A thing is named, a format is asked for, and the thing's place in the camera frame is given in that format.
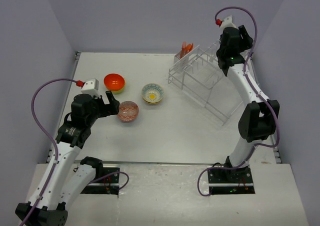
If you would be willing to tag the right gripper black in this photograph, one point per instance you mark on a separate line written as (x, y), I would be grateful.
(246, 43)

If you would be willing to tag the white cutlery holder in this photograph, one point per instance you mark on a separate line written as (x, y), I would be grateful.
(180, 60)

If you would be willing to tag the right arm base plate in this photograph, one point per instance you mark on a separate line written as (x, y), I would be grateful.
(229, 182)

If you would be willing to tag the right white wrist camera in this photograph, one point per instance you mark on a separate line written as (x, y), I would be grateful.
(227, 22)

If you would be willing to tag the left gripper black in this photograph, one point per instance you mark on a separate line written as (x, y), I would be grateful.
(108, 109)

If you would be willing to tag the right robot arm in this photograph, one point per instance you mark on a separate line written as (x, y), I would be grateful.
(259, 119)

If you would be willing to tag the orange plastic spoon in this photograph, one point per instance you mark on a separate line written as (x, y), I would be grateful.
(188, 48)

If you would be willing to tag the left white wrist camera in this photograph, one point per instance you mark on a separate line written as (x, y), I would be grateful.
(91, 87)

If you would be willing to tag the blue yellow sun bowl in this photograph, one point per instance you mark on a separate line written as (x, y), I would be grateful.
(152, 91)

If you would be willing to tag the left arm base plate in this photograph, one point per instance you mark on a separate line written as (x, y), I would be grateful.
(106, 186)

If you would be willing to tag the orange plastic fork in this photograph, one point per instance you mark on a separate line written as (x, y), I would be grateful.
(183, 49)

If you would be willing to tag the red patterned glass bowl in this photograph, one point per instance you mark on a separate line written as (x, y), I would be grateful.
(127, 111)

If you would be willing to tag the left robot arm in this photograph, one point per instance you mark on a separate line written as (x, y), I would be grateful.
(53, 197)

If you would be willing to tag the lime green bowl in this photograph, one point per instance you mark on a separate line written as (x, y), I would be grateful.
(117, 91)

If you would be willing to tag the white wire dish rack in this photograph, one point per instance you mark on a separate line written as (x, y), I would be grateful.
(204, 82)

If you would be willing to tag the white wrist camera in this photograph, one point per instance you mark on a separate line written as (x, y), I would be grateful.
(227, 22)
(91, 87)

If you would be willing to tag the orange bowl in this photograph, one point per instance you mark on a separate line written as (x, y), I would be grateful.
(114, 82)

